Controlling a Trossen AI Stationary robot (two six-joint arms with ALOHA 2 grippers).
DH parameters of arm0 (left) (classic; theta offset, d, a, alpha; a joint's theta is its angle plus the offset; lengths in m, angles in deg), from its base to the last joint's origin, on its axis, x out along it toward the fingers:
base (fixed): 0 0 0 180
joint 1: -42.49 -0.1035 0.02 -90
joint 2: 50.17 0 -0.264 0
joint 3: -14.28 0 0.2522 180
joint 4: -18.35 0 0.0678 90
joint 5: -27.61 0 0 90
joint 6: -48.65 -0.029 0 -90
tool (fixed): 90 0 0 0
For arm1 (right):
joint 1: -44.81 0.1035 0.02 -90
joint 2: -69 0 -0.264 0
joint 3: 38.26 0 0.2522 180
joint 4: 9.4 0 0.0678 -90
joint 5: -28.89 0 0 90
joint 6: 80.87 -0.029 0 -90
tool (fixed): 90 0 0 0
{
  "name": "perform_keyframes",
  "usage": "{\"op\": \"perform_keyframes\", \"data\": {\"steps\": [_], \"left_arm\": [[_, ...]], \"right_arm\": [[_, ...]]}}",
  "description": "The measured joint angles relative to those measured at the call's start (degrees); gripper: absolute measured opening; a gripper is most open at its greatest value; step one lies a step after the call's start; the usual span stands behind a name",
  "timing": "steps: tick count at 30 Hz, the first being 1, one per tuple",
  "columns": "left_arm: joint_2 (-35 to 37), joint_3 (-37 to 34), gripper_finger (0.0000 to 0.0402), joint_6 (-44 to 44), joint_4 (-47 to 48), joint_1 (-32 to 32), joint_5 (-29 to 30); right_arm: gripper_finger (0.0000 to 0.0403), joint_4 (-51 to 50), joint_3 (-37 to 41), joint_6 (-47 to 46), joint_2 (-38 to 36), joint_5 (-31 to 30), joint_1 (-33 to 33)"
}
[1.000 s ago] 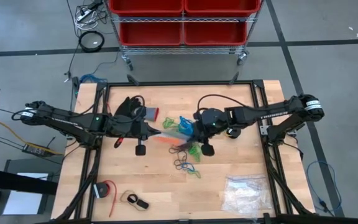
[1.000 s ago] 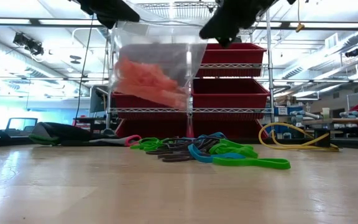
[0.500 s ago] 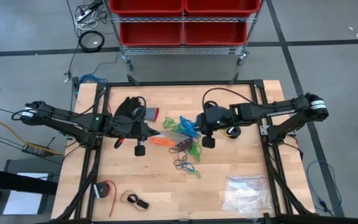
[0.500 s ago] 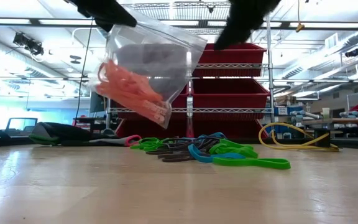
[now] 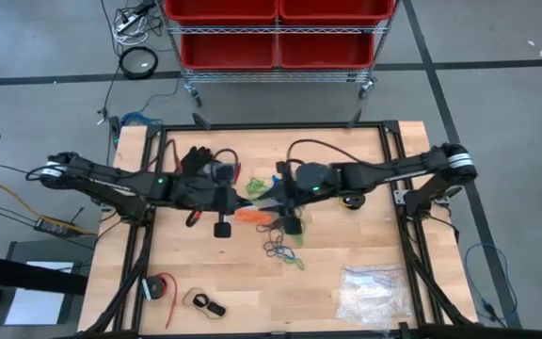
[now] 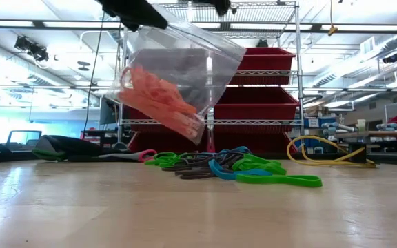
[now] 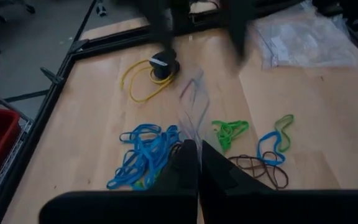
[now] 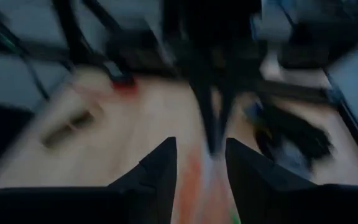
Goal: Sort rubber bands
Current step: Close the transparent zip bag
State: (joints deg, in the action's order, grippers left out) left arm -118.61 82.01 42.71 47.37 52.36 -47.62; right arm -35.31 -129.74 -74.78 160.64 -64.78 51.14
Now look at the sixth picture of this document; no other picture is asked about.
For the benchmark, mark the computer monitor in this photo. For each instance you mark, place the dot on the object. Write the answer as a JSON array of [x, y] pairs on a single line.
[[24, 139]]

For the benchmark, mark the pale blue cylindrical part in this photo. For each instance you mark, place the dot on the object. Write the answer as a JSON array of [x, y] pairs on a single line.
[[340, 128], [396, 127]]

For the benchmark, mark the dark grey monitor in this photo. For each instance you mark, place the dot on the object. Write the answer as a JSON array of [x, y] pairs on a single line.
[[107, 112]]

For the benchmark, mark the green rubber bands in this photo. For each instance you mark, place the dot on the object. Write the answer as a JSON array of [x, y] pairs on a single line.
[[260, 165], [164, 159]]

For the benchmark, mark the blue bin with white label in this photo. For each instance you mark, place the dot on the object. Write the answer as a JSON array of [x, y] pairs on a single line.
[[314, 123]]

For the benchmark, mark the white cup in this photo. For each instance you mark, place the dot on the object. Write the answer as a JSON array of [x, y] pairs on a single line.
[[361, 125]]

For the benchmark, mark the single blue rubber band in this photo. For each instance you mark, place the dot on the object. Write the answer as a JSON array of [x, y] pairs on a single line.
[[221, 174]]

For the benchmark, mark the blue rubber bands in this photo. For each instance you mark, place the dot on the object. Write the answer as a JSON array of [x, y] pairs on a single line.
[[236, 150]]

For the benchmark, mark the single green rubber band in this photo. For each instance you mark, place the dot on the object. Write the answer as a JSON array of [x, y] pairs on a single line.
[[281, 180]]

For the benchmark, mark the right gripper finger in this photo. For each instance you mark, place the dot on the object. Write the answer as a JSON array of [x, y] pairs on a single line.
[[223, 6]]

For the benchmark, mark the orange rubber bands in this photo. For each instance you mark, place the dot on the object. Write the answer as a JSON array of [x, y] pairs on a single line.
[[157, 100]]

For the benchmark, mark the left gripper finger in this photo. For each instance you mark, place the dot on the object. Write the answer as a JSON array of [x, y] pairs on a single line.
[[140, 13]]

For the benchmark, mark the dark rubber bands pile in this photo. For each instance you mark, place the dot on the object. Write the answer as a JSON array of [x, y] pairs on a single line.
[[198, 162]]

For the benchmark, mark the blue storage bin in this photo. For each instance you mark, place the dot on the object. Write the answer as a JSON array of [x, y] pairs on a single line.
[[308, 143]]

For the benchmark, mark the black ceiling camera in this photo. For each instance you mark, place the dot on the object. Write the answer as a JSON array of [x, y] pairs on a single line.
[[390, 58]]

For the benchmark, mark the pink loop-shaped object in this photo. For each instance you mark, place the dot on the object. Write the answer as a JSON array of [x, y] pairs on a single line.
[[147, 155]]

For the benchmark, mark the clear zip bag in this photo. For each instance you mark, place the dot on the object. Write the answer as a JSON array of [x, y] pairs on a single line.
[[184, 58]]

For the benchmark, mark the loose dark rubber bands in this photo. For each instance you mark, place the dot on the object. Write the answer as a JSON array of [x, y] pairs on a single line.
[[195, 175]]

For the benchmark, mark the yellow hanging power plug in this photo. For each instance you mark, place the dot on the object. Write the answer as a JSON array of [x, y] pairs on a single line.
[[332, 31]]

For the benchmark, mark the black bundle with green edge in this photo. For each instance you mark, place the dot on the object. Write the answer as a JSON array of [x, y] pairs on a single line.
[[64, 148]]

